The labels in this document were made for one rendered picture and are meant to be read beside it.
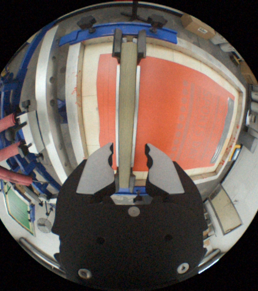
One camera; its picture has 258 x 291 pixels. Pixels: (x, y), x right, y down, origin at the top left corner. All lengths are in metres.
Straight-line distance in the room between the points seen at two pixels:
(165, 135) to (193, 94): 0.18
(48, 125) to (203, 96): 0.50
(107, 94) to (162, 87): 0.16
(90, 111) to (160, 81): 0.22
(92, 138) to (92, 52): 0.29
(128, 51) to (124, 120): 0.13
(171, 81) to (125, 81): 0.17
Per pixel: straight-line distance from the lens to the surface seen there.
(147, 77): 0.29
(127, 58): 0.19
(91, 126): 0.31
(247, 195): 3.97
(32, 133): 0.31
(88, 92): 0.30
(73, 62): 0.31
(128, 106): 0.17
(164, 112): 0.30
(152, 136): 0.31
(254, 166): 3.76
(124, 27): 0.32
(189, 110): 0.34
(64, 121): 0.40
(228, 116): 0.53
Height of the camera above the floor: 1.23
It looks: 61 degrees down
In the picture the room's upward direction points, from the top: 179 degrees counter-clockwise
